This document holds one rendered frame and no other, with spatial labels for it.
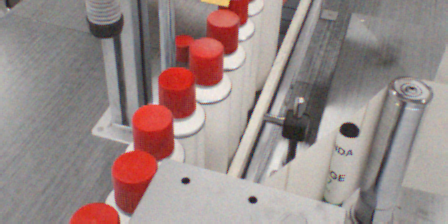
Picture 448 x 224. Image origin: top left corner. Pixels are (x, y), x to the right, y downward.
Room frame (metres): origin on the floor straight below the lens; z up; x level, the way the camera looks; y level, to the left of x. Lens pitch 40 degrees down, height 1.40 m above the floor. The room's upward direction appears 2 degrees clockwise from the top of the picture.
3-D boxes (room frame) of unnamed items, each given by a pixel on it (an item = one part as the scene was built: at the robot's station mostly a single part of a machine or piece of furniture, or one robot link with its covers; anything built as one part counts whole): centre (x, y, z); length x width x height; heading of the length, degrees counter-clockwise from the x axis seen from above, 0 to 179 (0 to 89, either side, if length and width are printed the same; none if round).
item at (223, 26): (0.47, 0.00, 0.98); 0.05 x 0.05 x 0.20
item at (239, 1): (0.52, -0.01, 0.98); 0.05 x 0.05 x 0.20
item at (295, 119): (0.51, -0.10, 0.89); 0.03 x 0.03 x 0.12; 73
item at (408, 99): (0.40, -0.17, 0.97); 0.05 x 0.05 x 0.19
